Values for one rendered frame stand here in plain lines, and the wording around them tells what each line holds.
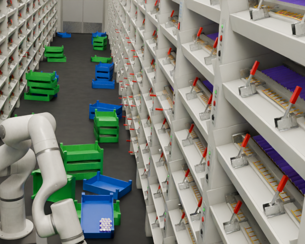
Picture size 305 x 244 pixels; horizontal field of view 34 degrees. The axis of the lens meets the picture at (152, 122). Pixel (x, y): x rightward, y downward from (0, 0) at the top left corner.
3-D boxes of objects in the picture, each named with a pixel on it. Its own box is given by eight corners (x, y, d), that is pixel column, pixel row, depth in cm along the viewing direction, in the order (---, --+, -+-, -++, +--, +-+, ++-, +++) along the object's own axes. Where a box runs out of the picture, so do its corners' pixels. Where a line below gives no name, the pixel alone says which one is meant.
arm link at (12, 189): (-5, 193, 247) (-8, 148, 239) (32, 185, 256) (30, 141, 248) (3, 204, 237) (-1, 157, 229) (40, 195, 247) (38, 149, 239)
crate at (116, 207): (72, 225, 321) (73, 214, 318) (74, 210, 340) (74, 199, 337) (120, 225, 324) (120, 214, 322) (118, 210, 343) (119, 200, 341)
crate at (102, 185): (82, 189, 372) (83, 179, 369) (98, 180, 389) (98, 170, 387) (117, 200, 359) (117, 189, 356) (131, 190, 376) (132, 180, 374)
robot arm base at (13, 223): (-6, 242, 240) (-8, 207, 234) (-8, 222, 257) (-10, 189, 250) (35, 236, 246) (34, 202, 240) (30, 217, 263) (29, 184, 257)
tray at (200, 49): (217, 89, 152) (208, 45, 148) (183, 54, 210) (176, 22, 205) (282, 73, 153) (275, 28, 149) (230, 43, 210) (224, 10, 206)
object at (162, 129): (170, 173, 235) (163, 145, 231) (155, 131, 293) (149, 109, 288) (212, 162, 236) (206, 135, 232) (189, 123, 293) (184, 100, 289)
